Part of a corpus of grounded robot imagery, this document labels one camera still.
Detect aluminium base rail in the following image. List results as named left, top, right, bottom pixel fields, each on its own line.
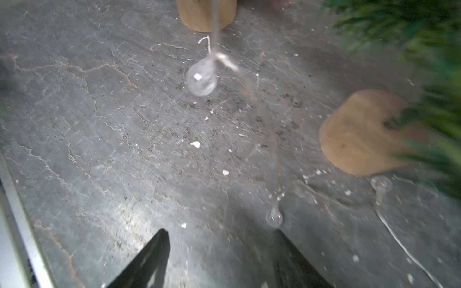
left=1, top=155, right=55, bottom=288

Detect clear bulb string light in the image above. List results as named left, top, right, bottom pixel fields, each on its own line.
left=184, top=0, right=445, bottom=288

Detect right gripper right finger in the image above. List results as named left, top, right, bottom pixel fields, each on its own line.
left=273, top=229, right=333, bottom=288

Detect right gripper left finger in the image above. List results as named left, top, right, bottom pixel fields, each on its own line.
left=108, top=229, right=170, bottom=288

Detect green christmas tree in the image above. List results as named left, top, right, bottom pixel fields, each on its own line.
left=176, top=0, right=238, bottom=33
left=319, top=1, right=461, bottom=199

